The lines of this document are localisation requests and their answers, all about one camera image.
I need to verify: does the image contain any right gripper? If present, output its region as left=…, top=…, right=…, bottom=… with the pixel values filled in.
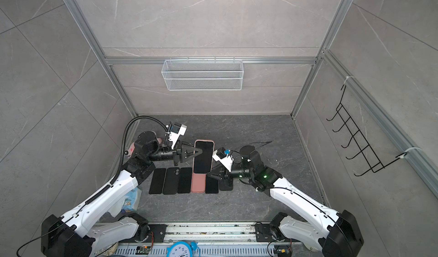
left=209, top=163, right=255, bottom=187

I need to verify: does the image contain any black phone case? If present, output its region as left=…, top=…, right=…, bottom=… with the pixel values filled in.
left=163, top=167, right=180, bottom=195
left=219, top=183, right=233, bottom=192

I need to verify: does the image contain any phone with pink edge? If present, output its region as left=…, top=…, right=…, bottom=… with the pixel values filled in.
left=193, top=140, right=214, bottom=174

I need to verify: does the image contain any pink phone case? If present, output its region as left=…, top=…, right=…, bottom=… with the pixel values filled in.
left=190, top=173, right=206, bottom=193

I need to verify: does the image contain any long black phone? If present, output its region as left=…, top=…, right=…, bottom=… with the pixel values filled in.
left=177, top=168, right=192, bottom=194

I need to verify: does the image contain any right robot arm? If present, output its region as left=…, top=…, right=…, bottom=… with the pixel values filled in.
left=207, top=145, right=365, bottom=257

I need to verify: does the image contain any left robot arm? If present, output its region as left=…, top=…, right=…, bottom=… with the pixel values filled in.
left=41, top=131, right=203, bottom=257

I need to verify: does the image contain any pink pig plush toy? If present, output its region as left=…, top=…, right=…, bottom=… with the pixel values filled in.
left=124, top=138, right=163, bottom=156

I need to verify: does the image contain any wet wipes pack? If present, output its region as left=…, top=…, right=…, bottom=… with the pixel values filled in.
left=121, top=187, right=142, bottom=214

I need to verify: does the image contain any blue alarm clock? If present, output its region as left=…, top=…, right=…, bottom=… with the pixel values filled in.
left=166, top=241, right=198, bottom=257

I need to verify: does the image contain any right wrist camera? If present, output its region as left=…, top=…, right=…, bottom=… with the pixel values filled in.
left=212, top=147, right=234, bottom=172

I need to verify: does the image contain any aluminium mounting rail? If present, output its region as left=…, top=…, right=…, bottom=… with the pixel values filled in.
left=83, top=222, right=346, bottom=247

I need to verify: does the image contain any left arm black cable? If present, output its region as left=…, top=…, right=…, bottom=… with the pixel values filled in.
left=114, top=116, right=169, bottom=186

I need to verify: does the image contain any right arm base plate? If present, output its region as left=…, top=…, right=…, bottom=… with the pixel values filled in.
left=254, top=222, right=285, bottom=242

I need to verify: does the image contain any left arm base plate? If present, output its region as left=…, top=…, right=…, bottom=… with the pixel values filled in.
left=135, top=224, right=167, bottom=243

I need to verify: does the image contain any black wire hook rack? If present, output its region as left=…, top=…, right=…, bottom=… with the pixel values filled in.
left=326, top=85, right=415, bottom=177

